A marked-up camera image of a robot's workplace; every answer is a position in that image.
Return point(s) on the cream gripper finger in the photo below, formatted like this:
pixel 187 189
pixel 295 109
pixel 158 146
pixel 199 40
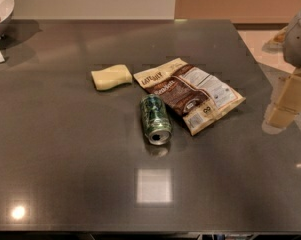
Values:
pixel 286 104

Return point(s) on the green soda can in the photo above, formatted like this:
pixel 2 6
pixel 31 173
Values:
pixel 155 121

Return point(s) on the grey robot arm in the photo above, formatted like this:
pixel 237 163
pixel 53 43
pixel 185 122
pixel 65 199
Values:
pixel 291 48

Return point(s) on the brown and cream snack bag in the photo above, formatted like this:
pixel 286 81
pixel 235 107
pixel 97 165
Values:
pixel 197 96

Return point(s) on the yellow sponge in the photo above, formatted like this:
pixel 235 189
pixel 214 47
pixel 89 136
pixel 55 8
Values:
pixel 111 77

